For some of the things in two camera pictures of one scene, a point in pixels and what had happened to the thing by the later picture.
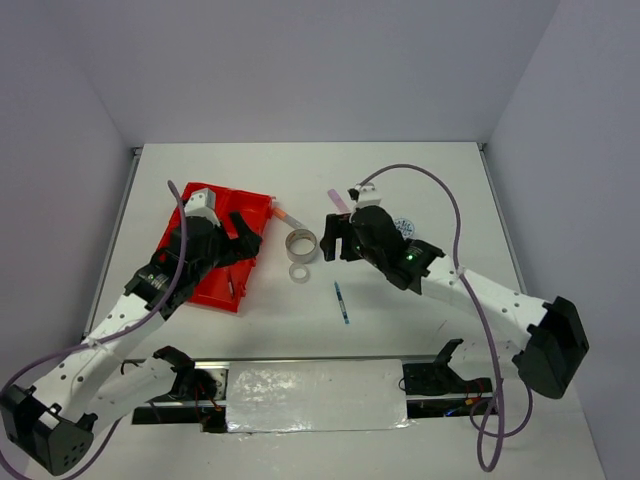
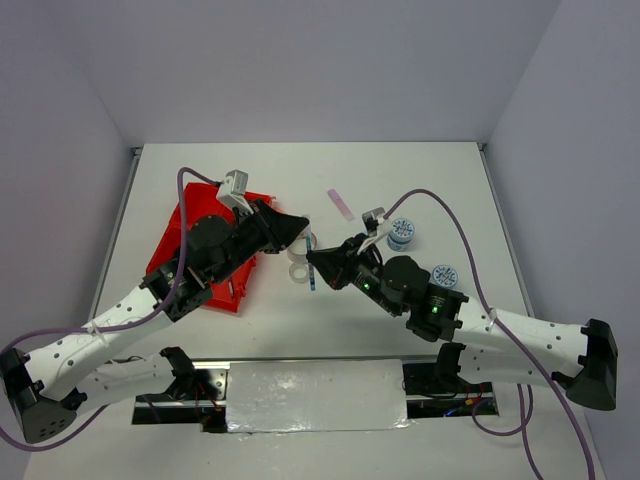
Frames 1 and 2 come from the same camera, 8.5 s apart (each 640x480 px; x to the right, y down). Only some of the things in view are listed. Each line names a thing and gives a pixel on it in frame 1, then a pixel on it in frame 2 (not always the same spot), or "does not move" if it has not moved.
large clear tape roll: (301, 246) does not move
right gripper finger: (328, 242) to (332, 261)
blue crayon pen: (341, 304) to (310, 265)
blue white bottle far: (405, 226) does not move
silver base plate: (284, 395) does not move
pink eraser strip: (338, 201) does not move
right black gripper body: (369, 253) to (362, 270)
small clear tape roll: (299, 273) does not move
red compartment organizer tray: (225, 288) does not move
